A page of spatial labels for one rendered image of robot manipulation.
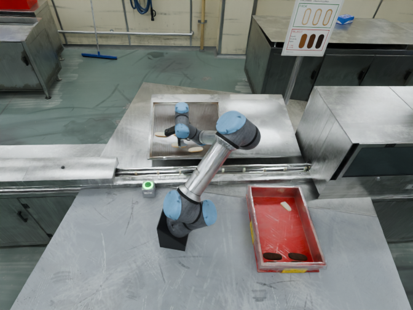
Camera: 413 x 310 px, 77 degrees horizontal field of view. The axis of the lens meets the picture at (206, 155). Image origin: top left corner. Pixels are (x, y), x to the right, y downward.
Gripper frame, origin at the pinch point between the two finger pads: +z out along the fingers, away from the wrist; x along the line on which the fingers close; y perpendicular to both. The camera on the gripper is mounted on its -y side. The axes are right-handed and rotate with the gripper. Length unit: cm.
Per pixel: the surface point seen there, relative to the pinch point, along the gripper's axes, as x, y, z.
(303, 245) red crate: -63, 71, 2
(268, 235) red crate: -58, 52, 3
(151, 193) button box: -33.8, -14.6, 4.3
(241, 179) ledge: -22.1, 40.6, 5.6
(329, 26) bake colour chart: 77, 102, -42
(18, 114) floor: 125, -215, 122
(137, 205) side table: -40.0, -22.1, 7.5
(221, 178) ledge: -21.0, 27.8, 5.9
